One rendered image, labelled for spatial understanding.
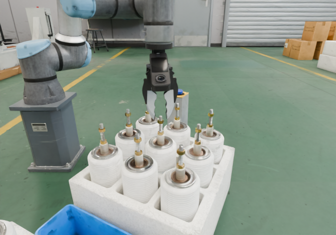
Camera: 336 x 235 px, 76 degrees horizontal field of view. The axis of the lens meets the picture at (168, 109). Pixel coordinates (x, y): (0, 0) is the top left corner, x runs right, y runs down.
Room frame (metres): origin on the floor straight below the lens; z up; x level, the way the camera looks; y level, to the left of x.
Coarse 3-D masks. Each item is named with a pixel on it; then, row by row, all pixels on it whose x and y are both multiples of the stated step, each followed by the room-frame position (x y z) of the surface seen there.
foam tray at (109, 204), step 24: (144, 144) 0.68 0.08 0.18; (216, 168) 0.54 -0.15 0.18; (72, 192) 0.48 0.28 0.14; (96, 192) 0.44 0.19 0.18; (120, 192) 0.47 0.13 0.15; (216, 192) 0.44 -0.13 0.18; (120, 216) 0.41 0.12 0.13; (144, 216) 0.37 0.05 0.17; (168, 216) 0.36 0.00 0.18; (216, 216) 0.47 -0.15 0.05
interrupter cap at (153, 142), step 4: (156, 136) 0.60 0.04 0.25; (164, 136) 0.60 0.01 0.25; (152, 140) 0.58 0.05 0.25; (156, 140) 0.58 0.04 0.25; (164, 140) 0.59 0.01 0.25; (168, 140) 0.58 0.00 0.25; (172, 140) 0.58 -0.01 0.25; (152, 144) 0.56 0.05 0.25; (156, 144) 0.56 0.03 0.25; (160, 144) 0.56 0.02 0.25; (164, 144) 0.56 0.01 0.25; (168, 144) 0.56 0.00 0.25; (156, 148) 0.54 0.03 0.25; (160, 148) 0.54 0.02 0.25; (164, 148) 0.54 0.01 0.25
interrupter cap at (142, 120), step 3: (141, 117) 0.75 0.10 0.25; (144, 117) 0.75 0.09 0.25; (156, 117) 0.75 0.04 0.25; (138, 120) 0.72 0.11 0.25; (141, 120) 0.72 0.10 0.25; (144, 120) 0.73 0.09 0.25; (153, 120) 0.73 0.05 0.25; (156, 120) 0.73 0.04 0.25; (141, 123) 0.70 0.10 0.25; (144, 123) 0.70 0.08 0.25; (147, 123) 0.70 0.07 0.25; (150, 123) 0.70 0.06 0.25; (153, 123) 0.70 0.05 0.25
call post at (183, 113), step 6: (186, 96) 0.86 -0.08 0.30; (180, 102) 0.82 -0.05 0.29; (186, 102) 0.86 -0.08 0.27; (180, 108) 0.82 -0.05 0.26; (186, 108) 0.86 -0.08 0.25; (174, 114) 0.83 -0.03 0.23; (180, 114) 0.82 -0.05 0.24; (186, 114) 0.87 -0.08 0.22; (168, 120) 0.85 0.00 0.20; (180, 120) 0.82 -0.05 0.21; (186, 120) 0.87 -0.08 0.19
